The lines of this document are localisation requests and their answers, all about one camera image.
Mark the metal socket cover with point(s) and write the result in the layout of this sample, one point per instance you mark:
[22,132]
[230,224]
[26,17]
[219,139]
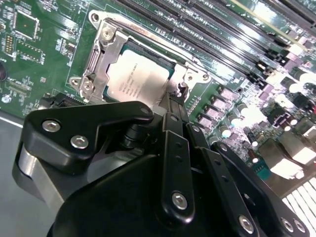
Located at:
[108,61]

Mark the silver CPU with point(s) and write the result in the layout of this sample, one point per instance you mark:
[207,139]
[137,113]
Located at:
[138,74]

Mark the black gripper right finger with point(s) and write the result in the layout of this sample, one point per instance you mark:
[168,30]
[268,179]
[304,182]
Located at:
[222,177]

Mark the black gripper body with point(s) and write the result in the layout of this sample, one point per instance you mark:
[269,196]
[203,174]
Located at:
[111,209]

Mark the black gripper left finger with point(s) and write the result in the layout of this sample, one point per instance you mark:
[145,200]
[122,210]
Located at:
[64,118]

